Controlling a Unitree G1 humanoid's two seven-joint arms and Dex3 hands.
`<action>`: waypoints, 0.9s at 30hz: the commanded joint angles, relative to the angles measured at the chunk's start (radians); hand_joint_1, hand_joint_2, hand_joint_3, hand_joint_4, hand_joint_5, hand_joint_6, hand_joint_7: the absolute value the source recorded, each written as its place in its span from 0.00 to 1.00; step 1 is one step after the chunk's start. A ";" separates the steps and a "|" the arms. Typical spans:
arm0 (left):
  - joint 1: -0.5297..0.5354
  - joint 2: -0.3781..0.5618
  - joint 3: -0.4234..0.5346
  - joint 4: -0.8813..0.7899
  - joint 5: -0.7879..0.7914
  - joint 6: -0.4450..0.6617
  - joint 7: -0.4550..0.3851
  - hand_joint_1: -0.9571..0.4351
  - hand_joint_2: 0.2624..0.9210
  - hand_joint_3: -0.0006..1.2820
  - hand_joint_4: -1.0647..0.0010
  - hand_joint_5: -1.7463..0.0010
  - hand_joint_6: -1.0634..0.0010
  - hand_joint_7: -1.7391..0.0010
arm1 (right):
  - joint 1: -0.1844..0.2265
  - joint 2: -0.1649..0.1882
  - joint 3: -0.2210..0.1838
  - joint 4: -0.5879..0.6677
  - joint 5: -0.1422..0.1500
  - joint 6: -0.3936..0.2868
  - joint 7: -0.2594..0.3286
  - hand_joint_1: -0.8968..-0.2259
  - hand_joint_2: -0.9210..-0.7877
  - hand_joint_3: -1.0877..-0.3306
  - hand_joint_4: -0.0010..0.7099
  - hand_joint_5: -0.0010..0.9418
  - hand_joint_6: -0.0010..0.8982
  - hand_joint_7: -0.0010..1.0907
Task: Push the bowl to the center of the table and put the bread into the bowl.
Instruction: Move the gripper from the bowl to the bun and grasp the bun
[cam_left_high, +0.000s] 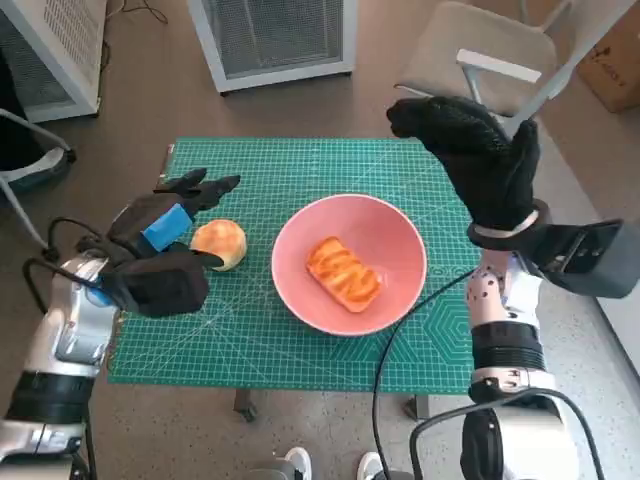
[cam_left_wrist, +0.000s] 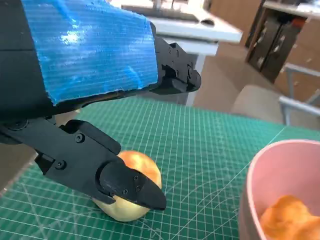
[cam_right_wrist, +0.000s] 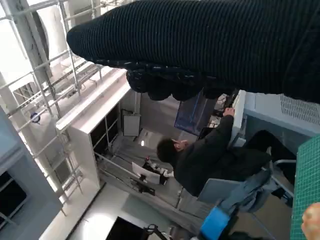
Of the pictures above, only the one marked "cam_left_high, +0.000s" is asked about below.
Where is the black gloved right hand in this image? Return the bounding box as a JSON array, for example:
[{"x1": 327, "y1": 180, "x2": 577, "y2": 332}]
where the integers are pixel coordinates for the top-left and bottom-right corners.
[{"x1": 385, "y1": 95, "x2": 542, "y2": 236}]

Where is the black left hand blue tape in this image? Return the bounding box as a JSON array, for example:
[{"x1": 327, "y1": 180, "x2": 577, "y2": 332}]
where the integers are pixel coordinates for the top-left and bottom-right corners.
[{"x1": 104, "y1": 168, "x2": 242, "y2": 271}]

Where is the round bread bun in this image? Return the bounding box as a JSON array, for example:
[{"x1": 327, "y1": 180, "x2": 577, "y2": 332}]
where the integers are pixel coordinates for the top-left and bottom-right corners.
[{"x1": 189, "y1": 218, "x2": 248, "y2": 273}]

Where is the pink bowl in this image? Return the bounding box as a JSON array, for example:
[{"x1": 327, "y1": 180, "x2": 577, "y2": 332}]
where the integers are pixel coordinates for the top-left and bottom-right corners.
[{"x1": 271, "y1": 194, "x2": 428, "y2": 337}]

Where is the rectangular glazed pastry bread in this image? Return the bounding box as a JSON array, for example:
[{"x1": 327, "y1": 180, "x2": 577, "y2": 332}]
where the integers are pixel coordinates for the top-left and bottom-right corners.
[{"x1": 305, "y1": 236, "x2": 384, "y2": 314}]

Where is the grey office chair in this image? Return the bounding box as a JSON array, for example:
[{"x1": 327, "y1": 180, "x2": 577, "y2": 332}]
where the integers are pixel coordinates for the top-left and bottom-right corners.
[{"x1": 0, "y1": 107, "x2": 77, "y2": 251}]

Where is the beige office chair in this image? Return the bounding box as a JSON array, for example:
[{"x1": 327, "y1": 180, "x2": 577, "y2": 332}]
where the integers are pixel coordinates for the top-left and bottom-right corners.
[{"x1": 392, "y1": 0, "x2": 626, "y2": 134}]

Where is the green cutting mat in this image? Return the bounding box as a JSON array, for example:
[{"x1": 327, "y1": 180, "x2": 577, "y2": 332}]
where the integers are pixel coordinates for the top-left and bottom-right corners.
[{"x1": 107, "y1": 138, "x2": 494, "y2": 396}]

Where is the cardboard box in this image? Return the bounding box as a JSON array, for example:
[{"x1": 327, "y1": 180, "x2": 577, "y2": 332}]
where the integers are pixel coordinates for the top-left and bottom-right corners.
[{"x1": 577, "y1": 17, "x2": 640, "y2": 114}]

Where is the white perforated cabinet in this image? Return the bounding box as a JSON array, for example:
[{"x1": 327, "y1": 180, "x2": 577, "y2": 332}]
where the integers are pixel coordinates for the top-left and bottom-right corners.
[
  {"x1": 0, "y1": 0, "x2": 109, "y2": 124},
  {"x1": 187, "y1": 0, "x2": 357, "y2": 94}
]

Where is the person's foot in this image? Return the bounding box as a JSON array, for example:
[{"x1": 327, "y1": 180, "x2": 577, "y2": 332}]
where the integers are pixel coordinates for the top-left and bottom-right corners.
[
  {"x1": 358, "y1": 451, "x2": 386, "y2": 480},
  {"x1": 273, "y1": 446, "x2": 312, "y2": 480}
]

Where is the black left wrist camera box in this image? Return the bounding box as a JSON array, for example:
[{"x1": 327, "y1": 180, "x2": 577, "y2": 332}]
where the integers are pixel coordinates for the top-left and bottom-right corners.
[{"x1": 98, "y1": 252, "x2": 210, "y2": 319}]

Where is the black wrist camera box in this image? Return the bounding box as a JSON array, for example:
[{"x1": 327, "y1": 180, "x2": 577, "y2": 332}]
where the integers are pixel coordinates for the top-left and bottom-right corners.
[
  {"x1": 524, "y1": 218, "x2": 640, "y2": 300},
  {"x1": 98, "y1": 252, "x2": 210, "y2": 319}
]

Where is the black left wrist cable loop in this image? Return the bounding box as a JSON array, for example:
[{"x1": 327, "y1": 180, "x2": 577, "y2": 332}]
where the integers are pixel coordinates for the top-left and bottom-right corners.
[
  {"x1": 22, "y1": 257, "x2": 101, "y2": 301},
  {"x1": 47, "y1": 217, "x2": 116, "y2": 251}
]

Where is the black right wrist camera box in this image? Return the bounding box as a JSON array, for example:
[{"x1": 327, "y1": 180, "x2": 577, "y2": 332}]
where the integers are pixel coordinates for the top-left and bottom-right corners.
[{"x1": 524, "y1": 218, "x2": 640, "y2": 300}]

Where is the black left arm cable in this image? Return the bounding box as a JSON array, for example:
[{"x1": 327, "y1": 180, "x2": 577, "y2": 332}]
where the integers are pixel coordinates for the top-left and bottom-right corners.
[{"x1": 82, "y1": 399, "x2": 99, "y2": 480}]

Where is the black looped right arm cable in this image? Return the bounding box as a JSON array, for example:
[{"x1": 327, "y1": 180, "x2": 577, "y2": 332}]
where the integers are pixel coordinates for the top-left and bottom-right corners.
[{"x1": 408, "y1": 387, "x2": 604, "y2": 480}]

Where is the long black robot cable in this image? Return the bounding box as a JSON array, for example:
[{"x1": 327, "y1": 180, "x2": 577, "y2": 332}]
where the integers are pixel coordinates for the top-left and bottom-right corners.
[{"x1": 372, "y1": 269, "x2": 476, "y2": 480}]

